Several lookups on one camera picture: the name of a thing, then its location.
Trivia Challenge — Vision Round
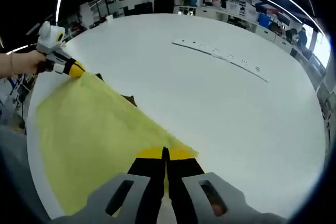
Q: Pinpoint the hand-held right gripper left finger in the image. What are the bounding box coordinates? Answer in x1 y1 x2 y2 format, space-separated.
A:
55 147 167 224

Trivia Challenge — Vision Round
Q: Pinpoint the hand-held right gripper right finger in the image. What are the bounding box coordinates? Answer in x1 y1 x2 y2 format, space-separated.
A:
164 147 287 224

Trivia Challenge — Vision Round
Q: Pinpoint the yellow blue grey garment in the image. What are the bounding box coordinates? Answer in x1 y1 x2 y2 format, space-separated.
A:
35 71 200 216

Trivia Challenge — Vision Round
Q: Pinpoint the person's left hand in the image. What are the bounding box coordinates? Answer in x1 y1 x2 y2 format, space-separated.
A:
24 50 46 74

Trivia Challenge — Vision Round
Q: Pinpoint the black cabinet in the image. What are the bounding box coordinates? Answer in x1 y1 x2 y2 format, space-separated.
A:
134 2 153 17

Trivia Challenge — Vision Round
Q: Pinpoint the white strip with holes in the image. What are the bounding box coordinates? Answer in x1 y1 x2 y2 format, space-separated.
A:
171 38 269 83

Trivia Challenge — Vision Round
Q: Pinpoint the blue storage box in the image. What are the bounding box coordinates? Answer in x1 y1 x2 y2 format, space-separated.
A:
257 13 271 27

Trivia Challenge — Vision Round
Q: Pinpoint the long ceiling light strip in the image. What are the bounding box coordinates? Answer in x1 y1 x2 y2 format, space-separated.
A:
209 0 325 36

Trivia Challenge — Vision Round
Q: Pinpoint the thin wrist bracelet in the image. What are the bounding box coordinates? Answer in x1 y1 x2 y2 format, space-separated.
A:
8 51 16 77

